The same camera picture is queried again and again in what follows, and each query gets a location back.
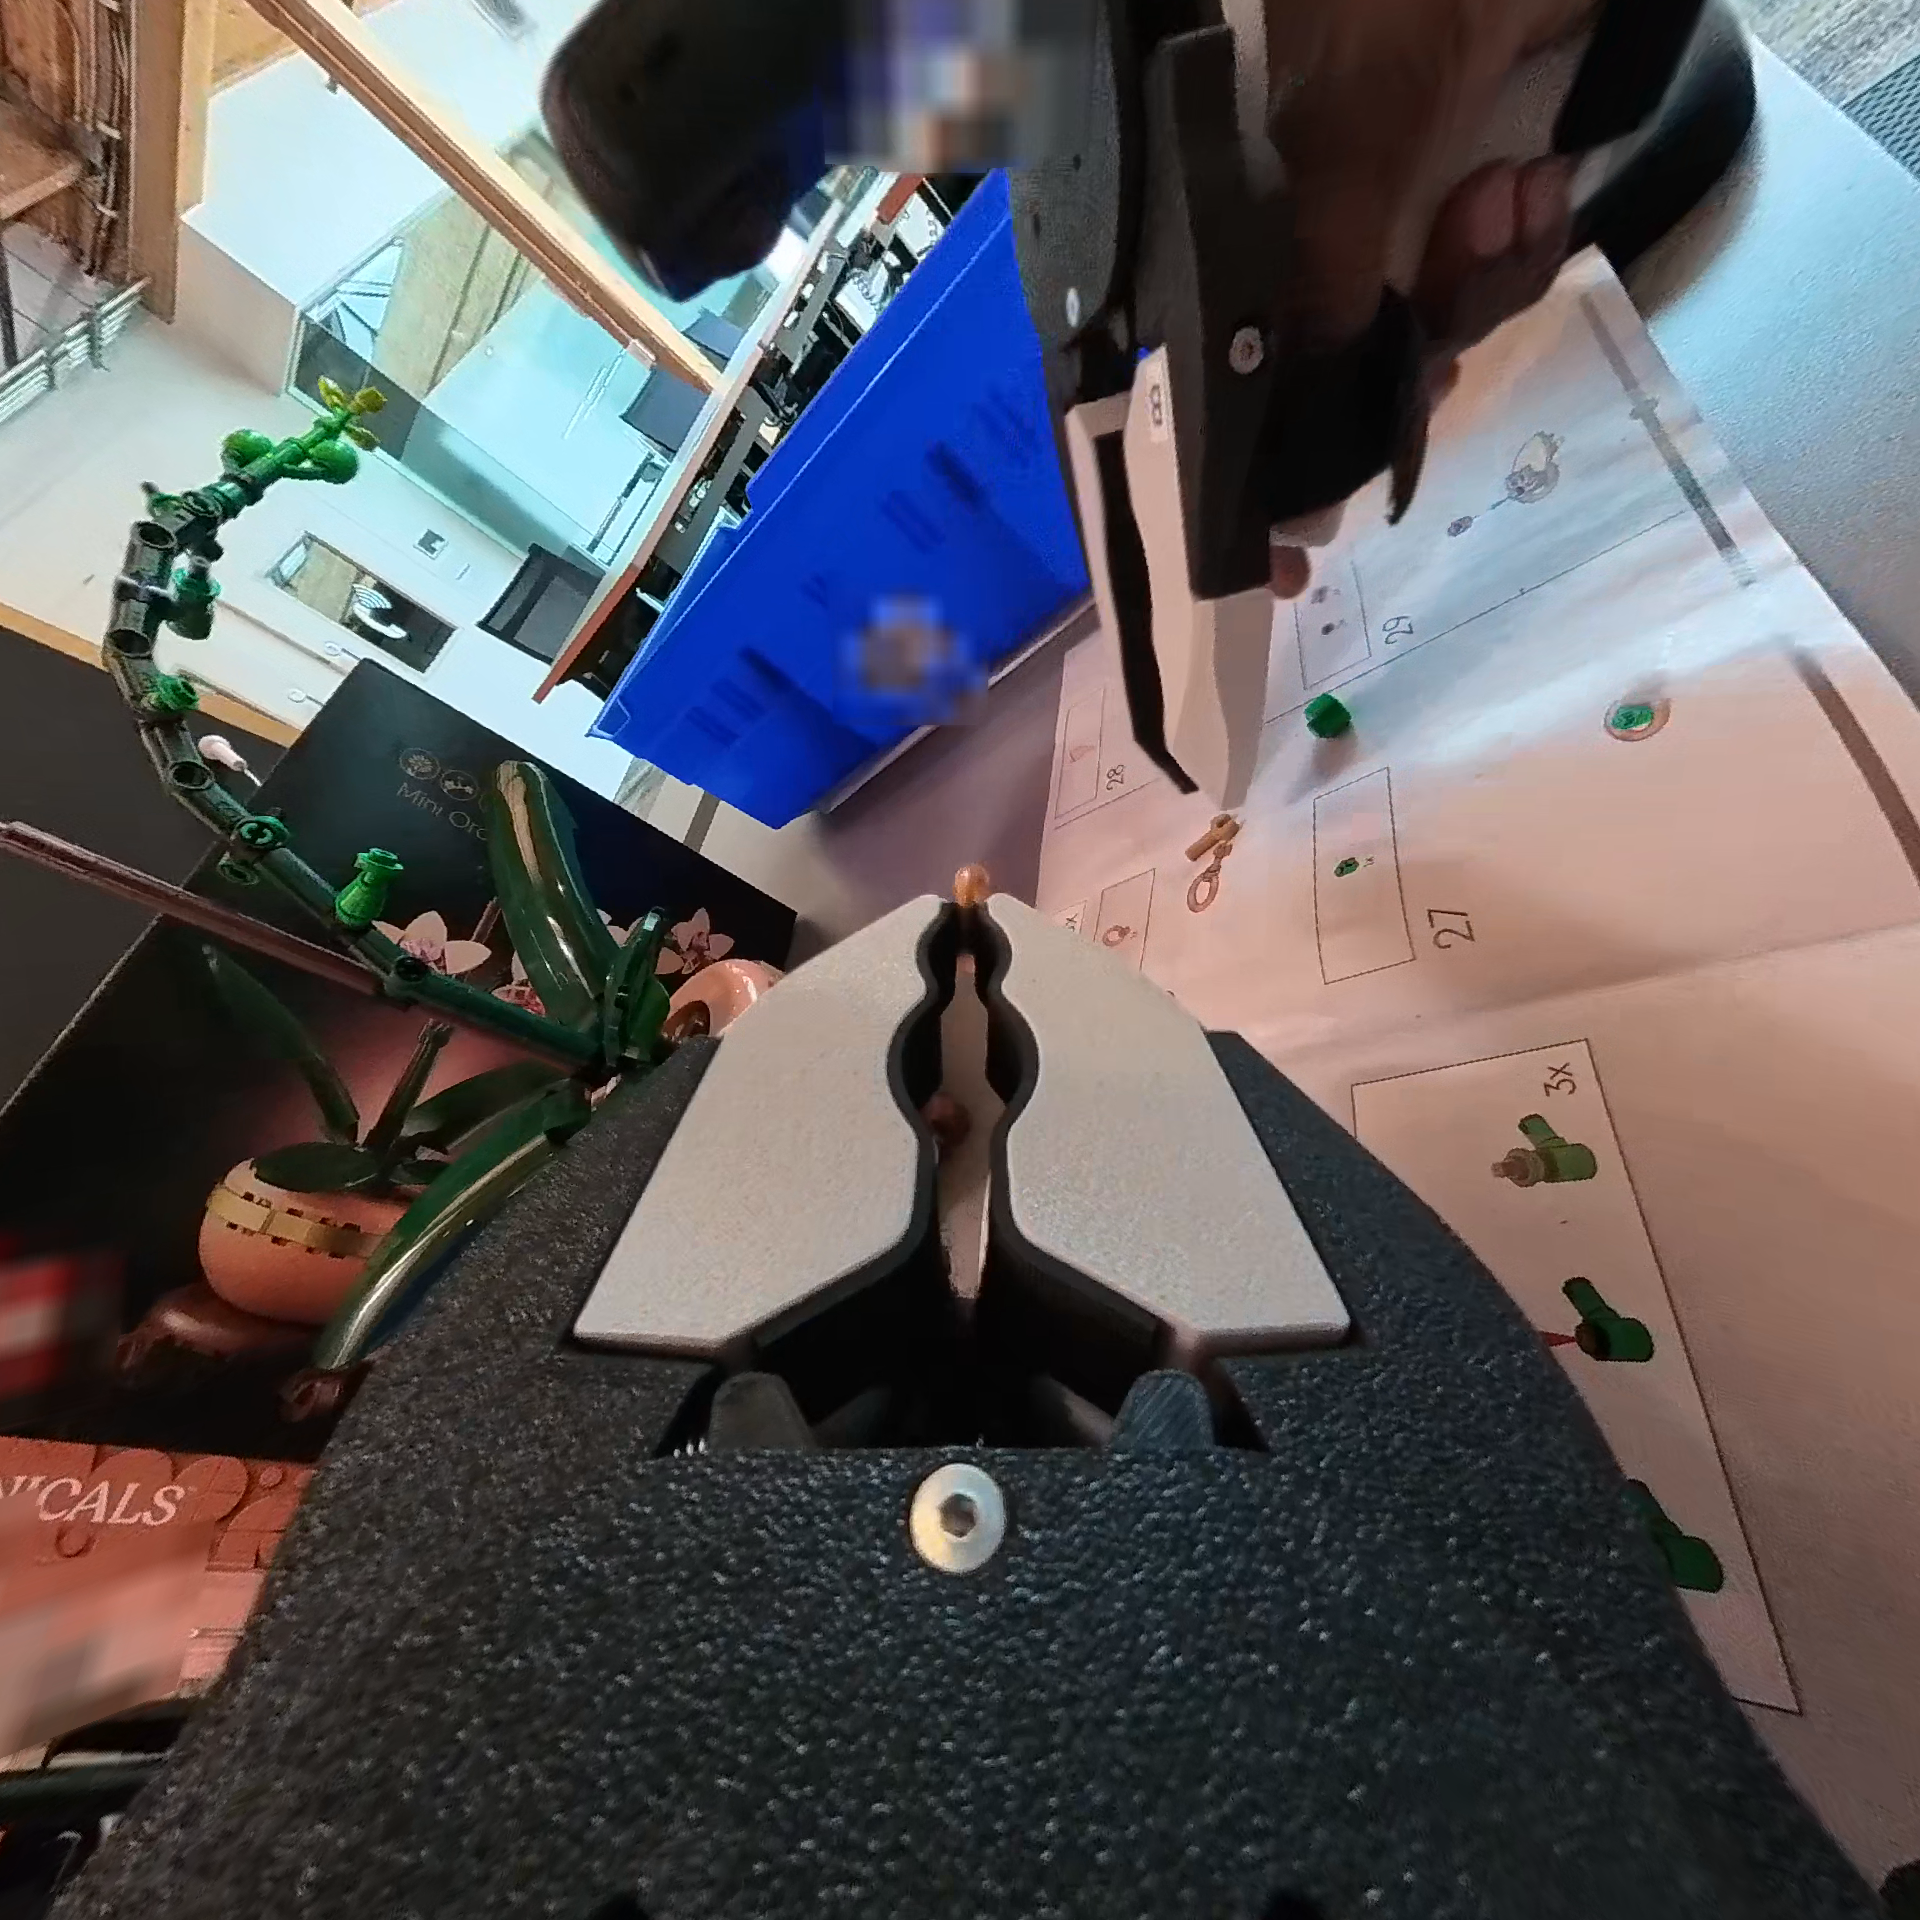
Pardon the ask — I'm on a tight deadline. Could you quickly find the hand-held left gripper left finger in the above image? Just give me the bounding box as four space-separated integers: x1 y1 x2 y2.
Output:
572 896 981 1374

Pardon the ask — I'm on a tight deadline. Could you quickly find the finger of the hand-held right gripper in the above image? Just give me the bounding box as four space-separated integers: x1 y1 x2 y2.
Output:
1155 577 1311 804
1063 394 1203 793

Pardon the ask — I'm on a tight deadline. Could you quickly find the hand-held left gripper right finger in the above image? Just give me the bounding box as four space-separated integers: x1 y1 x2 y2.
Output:
961 896 1357 1370

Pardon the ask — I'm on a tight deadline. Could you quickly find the person's right hand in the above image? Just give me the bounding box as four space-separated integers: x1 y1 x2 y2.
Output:
1269 0 1597 603

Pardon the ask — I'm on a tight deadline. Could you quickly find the blue plastic bin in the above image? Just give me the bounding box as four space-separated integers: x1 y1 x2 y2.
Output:
589 169 1098 824

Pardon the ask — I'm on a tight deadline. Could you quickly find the black office chair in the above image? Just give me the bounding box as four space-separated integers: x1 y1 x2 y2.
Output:
484 544 600 665
618 366 712 454

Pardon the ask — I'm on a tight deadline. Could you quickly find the white instruction booklet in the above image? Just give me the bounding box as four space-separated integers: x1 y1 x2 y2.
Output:
1036 247 1920 1883

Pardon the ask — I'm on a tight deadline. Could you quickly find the dark printed toy set box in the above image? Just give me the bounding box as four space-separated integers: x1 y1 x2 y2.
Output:
0 627 801 1764

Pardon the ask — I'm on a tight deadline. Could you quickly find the slanted wooden beam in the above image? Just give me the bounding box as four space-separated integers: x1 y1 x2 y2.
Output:
248 0 734 396

